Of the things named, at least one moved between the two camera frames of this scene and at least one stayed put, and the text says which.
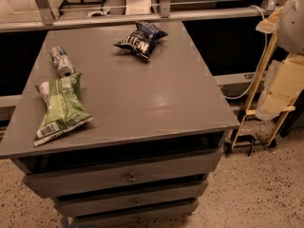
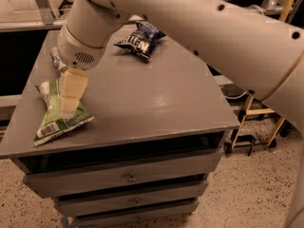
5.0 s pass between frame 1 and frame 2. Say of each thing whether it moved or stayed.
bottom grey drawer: stayed
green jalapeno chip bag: stayed
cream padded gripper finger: moved
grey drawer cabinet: stayed
